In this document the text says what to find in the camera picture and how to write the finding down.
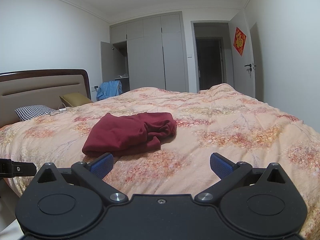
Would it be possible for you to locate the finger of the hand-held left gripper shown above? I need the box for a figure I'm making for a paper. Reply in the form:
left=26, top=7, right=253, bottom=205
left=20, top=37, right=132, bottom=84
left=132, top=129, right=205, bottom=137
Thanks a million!
left=12, top=162, right=37, bottom=177

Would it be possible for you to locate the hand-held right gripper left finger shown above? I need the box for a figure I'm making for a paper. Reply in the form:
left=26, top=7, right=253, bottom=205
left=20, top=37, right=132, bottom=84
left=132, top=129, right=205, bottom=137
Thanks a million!
left=36, top=152, right=129, bottom=203

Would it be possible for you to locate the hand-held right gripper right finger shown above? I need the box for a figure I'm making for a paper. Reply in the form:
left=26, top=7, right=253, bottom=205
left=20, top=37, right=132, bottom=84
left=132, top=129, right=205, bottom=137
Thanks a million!
left=194, top=152, right=287, bottom=203

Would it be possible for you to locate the dark red sweater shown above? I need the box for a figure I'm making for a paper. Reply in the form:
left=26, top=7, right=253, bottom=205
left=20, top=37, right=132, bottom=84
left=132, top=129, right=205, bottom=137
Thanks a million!
left=82, top=112, right=177, bottom=158

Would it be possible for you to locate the floral peach quilt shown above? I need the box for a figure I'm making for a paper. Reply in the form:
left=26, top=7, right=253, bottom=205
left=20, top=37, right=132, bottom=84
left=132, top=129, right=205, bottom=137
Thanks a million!
left=0, top=83, right=320, bottom=230

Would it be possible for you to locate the houndstooth pillow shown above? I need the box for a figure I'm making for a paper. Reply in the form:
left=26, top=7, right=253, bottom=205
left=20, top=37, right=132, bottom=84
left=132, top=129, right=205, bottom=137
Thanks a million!
left=14, top=105, right=59, bottom=122

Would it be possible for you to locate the olive yellow pillow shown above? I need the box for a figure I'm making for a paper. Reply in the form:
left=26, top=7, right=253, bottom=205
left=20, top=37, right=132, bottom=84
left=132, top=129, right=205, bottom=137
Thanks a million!
left=59, top=92, right=94, bottom=107

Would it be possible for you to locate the blue garment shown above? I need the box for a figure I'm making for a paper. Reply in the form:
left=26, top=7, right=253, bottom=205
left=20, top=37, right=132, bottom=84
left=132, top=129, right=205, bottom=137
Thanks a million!
left=96, top=80, right=123, bottom=101

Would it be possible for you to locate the beige padded headboard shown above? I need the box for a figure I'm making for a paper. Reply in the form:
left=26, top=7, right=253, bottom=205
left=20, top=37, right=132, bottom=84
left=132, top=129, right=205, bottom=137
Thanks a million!
left=0, top=69, right=93, bottom=129

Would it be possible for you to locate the white room door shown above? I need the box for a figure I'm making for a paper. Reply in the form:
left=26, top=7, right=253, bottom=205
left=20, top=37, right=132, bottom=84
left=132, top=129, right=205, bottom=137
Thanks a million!
left=229, top=12, right=258, bottom=100

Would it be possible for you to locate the open grey wardrobe door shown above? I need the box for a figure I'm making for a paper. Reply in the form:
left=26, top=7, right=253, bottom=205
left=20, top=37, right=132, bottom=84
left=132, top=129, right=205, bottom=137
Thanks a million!
left=100, top=41, right=116, bottom=85

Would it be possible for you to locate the grey built-in wardrobe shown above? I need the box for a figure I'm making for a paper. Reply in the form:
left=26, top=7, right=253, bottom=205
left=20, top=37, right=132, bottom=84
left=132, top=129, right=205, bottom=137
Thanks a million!
left=110, top=11, right=190, bottom=93

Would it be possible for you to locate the red diamond door decoration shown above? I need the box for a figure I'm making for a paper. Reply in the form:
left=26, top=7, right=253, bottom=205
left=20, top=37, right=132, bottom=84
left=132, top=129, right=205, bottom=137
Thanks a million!
left=233, top=27, right=247, bottom=57

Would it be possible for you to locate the white charger with cable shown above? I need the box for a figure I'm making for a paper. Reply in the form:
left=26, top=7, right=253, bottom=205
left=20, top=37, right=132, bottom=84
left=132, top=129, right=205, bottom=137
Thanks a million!
left=49, top=102, right=67, bottom=116

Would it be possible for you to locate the grey door frame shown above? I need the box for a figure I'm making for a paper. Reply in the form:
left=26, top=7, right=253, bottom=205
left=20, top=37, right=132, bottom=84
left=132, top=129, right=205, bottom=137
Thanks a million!
left=191, top=21, right=235, bottom=93

